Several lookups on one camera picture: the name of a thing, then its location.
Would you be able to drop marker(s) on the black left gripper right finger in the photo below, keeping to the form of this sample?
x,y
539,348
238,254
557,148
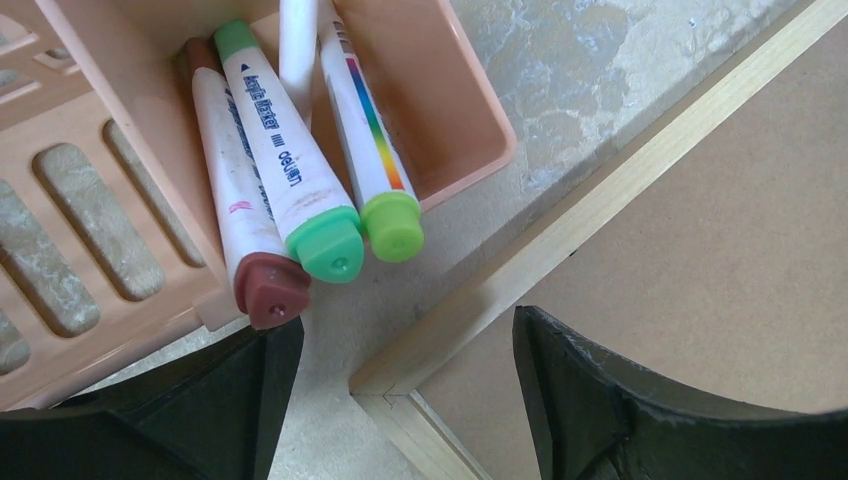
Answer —
x,y
594,414

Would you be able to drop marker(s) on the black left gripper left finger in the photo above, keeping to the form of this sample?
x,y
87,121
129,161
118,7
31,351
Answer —
x,y
216,413

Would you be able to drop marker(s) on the wooden picture frame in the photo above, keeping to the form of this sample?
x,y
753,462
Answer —
x,y
387,386

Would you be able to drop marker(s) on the brown frame backing board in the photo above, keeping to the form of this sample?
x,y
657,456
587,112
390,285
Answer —
x,y
728,274

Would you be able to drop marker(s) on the brown cap marker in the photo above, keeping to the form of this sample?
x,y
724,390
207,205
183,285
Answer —
x,y
267,284

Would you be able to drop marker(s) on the orange plastic file organizer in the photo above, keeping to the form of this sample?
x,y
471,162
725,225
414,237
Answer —
x,y
109,241

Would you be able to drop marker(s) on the green white item in organizer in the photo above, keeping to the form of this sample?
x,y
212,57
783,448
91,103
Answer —
x,y
313,213

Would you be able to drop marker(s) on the light green cap marker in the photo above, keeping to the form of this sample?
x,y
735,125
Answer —
x,y
388,207

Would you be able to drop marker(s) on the white marker in organizer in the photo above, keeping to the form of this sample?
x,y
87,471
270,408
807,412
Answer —
x,y
298,22

